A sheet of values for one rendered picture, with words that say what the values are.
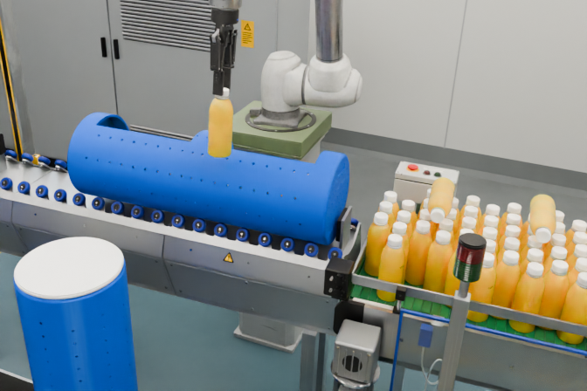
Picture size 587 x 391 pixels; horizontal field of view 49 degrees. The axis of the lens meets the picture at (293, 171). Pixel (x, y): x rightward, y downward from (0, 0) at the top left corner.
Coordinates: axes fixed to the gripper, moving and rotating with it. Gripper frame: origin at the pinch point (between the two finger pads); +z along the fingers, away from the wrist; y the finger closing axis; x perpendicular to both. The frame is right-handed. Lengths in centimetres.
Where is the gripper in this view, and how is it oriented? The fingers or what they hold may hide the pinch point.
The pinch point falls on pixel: (222, 81)
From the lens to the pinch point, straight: 183.0
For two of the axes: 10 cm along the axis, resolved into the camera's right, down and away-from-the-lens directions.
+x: 9.4, 2.0, -2.8
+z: -0.9, 9.3, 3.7
